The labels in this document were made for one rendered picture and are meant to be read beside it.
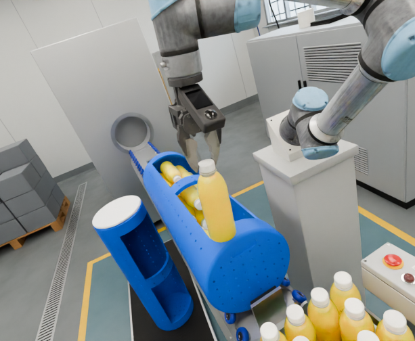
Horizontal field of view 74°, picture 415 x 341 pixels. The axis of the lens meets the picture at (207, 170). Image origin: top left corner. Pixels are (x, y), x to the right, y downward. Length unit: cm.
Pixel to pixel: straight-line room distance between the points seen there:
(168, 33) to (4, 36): 550
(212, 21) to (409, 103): 189
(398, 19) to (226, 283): 73
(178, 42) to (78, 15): 529
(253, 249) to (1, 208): 384
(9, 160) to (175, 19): 410
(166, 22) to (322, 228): 108
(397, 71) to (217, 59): 548
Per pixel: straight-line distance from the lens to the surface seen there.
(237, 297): 88
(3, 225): 446
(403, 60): 72
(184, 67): 54
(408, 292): 79
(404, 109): 228
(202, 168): 61
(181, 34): 54
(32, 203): 423
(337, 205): 133
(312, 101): 104
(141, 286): 175
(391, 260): 83
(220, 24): 54
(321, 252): 143
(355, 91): 82
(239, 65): 627
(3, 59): 599
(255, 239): 79
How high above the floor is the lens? 173
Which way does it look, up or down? 26 degrees down
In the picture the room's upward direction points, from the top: 20 degrees counter-clockwise
